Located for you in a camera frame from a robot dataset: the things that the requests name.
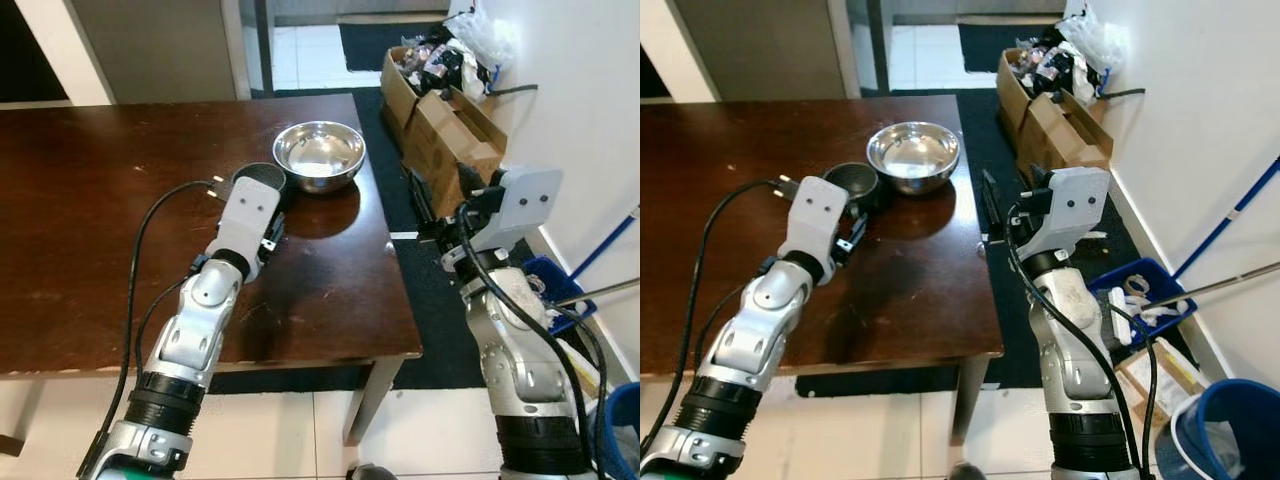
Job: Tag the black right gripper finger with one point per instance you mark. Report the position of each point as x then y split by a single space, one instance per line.
420 200
994 205

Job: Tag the black plastic bowl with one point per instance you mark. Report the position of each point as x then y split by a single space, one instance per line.
852 180
258 177

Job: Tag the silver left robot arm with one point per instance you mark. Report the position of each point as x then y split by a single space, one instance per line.
190 330
745 330

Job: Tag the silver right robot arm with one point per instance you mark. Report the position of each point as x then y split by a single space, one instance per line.
1075 370
510 360

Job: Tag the brown cardboard box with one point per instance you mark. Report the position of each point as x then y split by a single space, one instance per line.
1060 135
450 135

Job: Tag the blue plastic basket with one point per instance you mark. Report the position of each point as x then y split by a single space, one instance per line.
545 272
1135 272

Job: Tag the white rag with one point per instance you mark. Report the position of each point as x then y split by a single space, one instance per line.
540 287
1150 315

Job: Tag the shiny steel bowl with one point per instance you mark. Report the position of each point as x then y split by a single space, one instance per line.
319 155
913 155

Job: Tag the dark crumpled trash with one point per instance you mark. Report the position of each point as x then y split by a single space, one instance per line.
1050 65
440 65

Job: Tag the silver metal pole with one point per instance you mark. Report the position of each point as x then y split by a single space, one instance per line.
605 291
1225 284

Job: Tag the black doormat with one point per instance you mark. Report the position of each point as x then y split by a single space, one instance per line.
385 45
1000 45

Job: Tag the white plastic bag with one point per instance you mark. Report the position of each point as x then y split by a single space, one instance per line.
485 35
1095 38

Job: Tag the flat brown cardboard package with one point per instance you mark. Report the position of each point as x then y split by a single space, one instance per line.
1165 380
585 370

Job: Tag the dark wooden table leg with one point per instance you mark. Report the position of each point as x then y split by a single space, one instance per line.
365 400
968 400

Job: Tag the grey door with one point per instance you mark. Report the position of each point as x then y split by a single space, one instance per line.
760 50
160 50

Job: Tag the blue plastic bucket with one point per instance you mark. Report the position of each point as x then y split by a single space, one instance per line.
625 430
1230 440

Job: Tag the dark robot foot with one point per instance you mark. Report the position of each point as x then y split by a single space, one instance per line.
370 472
968 472

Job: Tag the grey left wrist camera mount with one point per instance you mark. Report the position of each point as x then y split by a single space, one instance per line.
820 215
245 215

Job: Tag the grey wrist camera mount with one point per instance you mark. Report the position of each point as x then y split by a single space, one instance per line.
245 215
528 205
820 215
1078 205

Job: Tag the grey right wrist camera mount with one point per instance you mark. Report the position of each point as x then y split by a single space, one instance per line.
1078 205
528 205

